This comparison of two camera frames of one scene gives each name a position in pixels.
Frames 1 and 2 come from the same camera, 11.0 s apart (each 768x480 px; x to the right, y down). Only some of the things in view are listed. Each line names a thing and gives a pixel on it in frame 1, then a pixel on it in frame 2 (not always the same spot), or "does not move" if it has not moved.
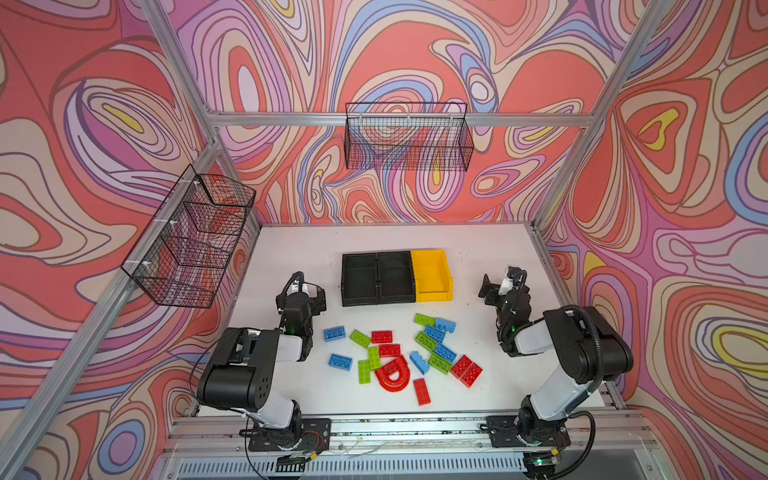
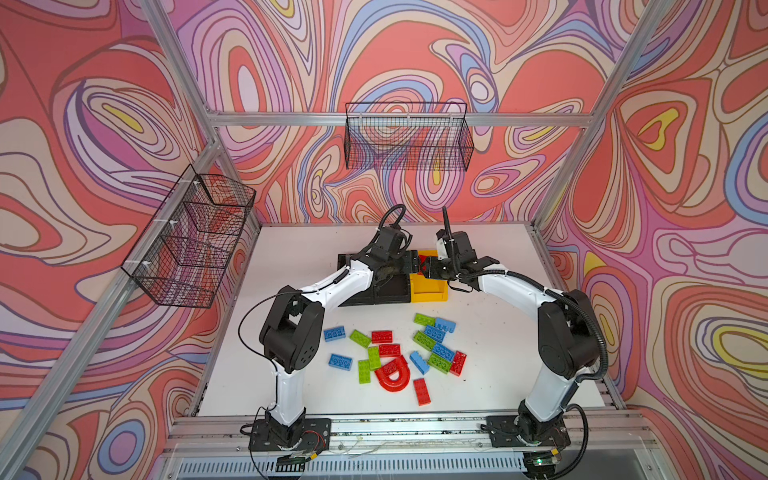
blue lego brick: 340,362 does not move
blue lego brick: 336,333 does not move
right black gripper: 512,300 → 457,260
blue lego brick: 445,325 does not move
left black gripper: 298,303 → 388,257
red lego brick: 381,337 does not move
